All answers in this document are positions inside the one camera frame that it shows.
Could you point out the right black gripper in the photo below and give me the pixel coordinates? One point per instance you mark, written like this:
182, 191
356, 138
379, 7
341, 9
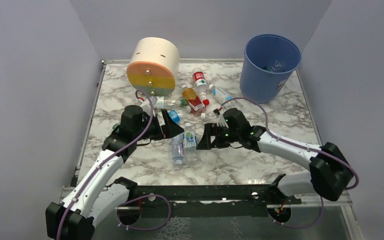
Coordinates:
214, 136

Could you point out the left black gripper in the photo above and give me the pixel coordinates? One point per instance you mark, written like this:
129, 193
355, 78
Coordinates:
162, 126

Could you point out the blue label clear bottle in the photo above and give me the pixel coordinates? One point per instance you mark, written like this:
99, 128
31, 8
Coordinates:
176, 116

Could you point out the blue cap clear bottle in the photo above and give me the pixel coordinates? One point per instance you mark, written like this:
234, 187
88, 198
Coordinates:
177, 149

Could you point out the white green label bottle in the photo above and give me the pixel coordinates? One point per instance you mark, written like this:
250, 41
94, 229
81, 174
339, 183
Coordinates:
190, 143

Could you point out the dark green label bottle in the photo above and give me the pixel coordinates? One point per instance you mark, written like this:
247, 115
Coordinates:
276, 67

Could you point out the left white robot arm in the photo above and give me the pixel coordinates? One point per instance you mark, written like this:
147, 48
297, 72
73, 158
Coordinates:
79, 213

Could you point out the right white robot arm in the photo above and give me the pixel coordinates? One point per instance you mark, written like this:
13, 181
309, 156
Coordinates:
328, 173

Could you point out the blue plastic bin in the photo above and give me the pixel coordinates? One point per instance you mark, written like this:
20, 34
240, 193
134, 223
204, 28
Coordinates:
269, 61

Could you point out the crushed clear white-cap bottle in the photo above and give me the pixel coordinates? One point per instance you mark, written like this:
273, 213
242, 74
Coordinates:
209, 117

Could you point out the red yellow label juice bottle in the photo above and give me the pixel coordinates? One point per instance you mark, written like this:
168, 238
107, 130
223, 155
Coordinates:
197, 106

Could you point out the green cap clear bottle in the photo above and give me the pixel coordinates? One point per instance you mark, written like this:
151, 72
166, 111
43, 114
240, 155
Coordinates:
166, 102

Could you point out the white blue label tea bottle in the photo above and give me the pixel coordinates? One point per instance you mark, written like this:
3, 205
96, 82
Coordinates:
221, 95

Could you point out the red label clear bottle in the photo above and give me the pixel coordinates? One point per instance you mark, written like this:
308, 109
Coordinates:
199, 80

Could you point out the beige round drum box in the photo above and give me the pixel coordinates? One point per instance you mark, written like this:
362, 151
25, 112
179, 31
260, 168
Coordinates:
154, 66

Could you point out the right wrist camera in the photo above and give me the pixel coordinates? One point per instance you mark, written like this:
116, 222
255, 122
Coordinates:
221, 122

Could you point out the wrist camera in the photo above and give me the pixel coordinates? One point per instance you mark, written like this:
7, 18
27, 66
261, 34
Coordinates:
145, 105
221, 122

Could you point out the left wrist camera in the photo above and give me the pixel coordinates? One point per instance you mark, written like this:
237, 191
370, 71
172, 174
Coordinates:
145, 105

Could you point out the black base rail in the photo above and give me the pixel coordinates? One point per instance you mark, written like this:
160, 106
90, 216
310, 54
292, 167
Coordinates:
131, 200

